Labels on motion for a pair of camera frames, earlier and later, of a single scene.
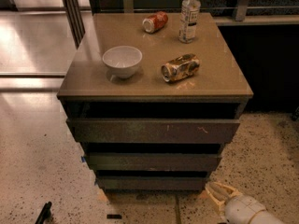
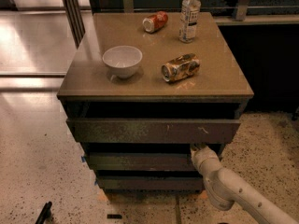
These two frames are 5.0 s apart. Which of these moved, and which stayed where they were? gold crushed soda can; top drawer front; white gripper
Moved: white gripper
Stayed: top drawer front; gold crushed soda can
